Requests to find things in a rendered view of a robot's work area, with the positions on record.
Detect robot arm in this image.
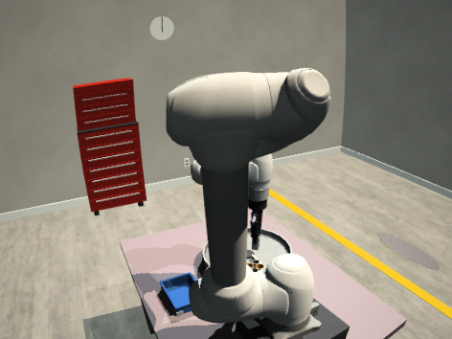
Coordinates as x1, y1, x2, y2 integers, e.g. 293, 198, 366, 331
166, 68, 330, 339

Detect blue crate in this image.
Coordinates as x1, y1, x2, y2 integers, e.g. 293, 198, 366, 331
160, 272, 196, 316

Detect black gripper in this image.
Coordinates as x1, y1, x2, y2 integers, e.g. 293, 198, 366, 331
248, 199, 267, 250

